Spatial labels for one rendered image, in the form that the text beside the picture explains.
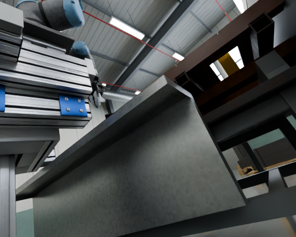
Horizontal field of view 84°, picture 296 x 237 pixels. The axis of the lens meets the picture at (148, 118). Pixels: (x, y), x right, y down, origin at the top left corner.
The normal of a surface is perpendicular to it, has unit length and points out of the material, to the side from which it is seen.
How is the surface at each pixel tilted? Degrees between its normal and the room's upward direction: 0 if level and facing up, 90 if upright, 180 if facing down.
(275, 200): 90
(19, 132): 90
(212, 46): 90
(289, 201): 90
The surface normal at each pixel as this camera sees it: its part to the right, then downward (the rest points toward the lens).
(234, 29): -0.59, -0.14
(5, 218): 0.63, -0.50
